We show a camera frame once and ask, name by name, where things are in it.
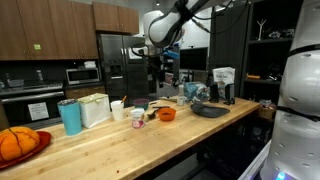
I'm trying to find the dark open shelf unit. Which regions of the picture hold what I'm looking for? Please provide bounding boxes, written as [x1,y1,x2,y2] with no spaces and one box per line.
[241,0,303,105]

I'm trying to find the stacked white cups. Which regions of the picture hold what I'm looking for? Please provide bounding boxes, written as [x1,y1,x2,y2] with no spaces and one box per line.
[110,100,125,121]

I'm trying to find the brown wooden wall cabinets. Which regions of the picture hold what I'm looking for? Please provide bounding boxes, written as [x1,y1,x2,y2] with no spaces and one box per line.
[0,0,140,61]

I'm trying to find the orange bowl of beans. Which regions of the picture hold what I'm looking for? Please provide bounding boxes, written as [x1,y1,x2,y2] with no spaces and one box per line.
[157,107,177,122]

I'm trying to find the small white mug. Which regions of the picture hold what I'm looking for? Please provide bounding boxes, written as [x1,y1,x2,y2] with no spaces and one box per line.
[176,95,188,107]

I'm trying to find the black spoon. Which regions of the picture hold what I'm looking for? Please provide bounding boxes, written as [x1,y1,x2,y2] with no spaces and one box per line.
[146,106,162,120]

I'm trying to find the purple and teal bowl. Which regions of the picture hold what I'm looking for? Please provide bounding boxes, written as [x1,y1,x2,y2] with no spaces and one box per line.
[132,97,151,111]

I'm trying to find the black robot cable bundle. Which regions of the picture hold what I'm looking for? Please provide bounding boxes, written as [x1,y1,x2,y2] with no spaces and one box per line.
[130,0,251,58]

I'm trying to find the red plate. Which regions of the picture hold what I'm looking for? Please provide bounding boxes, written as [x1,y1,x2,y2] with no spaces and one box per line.
[0,130,53,170]

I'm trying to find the orange plush pumpkin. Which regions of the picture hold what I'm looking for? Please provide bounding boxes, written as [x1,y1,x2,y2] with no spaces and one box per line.
[0,126,41,162]

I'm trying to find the teal metal tumbler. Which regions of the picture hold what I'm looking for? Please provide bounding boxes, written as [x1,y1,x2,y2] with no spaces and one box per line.
[57,98,83,136]

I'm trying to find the blue crumpled plastic bag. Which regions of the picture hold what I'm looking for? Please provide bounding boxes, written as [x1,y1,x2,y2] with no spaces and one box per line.
[183,81,211,103]

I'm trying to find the black kitchen stove oven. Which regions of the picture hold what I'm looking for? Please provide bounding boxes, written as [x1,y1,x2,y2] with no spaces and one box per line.
[0,82,66,129]

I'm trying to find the wicker basket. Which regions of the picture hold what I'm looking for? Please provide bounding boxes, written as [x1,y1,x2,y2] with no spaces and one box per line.
[255,99,278,120]

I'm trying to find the black desktop speaker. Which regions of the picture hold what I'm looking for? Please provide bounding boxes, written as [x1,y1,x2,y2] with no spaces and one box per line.
[209,82,220,103]
[223,83,236,106]

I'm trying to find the grey plastic dustpan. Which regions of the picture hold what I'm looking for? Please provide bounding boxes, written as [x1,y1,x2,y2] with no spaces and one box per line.
[189,102,231,119]

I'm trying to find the white paper on refrigerator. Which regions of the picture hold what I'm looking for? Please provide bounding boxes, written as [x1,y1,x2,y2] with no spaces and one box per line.
[127,47,143,60]

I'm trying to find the white tree shaped figure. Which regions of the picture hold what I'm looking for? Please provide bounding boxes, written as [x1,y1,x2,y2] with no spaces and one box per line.
[256,18,267,41]

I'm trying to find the white sign on oven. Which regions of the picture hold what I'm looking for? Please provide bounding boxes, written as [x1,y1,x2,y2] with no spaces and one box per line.
[27,101,50,121]

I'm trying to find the folded white towels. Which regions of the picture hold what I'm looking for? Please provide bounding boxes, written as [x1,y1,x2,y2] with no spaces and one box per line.
[83,60,97,69]

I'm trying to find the stainless steel refrigerator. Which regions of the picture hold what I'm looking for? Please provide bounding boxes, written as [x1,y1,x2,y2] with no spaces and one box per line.
[96,33,150,108]

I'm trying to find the steel microwave oven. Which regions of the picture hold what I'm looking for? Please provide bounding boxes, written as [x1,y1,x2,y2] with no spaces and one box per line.
[65,67,101,85]

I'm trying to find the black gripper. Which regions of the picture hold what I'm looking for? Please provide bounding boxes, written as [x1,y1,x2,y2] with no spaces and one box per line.
[148,54,167,78]

